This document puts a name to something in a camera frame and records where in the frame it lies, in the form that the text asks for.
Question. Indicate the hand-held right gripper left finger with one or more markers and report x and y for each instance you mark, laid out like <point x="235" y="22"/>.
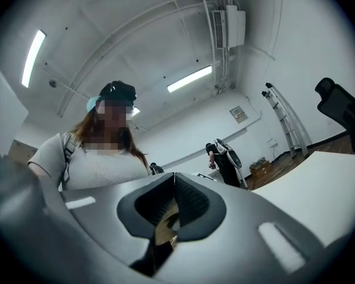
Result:
<point x="106" y="209"/>

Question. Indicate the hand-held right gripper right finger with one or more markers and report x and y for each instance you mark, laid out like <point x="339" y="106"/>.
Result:
<point x="239" y="217"/>

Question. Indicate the person's grey shirt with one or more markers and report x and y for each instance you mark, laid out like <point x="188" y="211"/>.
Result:
<point x="106" y="170"/>

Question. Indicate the cardboard box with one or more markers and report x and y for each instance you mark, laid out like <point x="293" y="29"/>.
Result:
<point x="260" y="169"/>

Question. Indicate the white table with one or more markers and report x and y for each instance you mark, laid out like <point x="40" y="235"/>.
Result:
<point x="313" y="194"/>

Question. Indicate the long ceiling light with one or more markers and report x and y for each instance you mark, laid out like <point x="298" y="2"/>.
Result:
<point x="32" y="58"/>
<point x="135" y="110"/>
<point x="189" y="78"/>

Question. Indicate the teal hair clip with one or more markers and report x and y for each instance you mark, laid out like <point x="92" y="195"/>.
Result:
<point x="91" y="103"/>

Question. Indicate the aluminium ladder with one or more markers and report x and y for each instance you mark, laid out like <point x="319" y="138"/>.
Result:
<point x="294" y="123"/>

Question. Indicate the round smoke detector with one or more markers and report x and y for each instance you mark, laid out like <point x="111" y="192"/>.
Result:
<point x="52" y="83"/>

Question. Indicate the black office chair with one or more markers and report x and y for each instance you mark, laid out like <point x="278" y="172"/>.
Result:
<point x="340" y="108"/>

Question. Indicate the white ceiling pipes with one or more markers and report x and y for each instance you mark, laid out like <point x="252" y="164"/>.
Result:
<point x="222" y="67"/>

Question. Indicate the white air conditioner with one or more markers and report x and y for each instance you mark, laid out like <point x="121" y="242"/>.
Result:
<point x="235" y="25"/>

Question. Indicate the wall electrical panel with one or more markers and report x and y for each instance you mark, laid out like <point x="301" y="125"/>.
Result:
<point x="238" y="114"/>

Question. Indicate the black head camera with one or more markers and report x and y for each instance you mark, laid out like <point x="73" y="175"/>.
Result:
<point x="119" y="90"/>

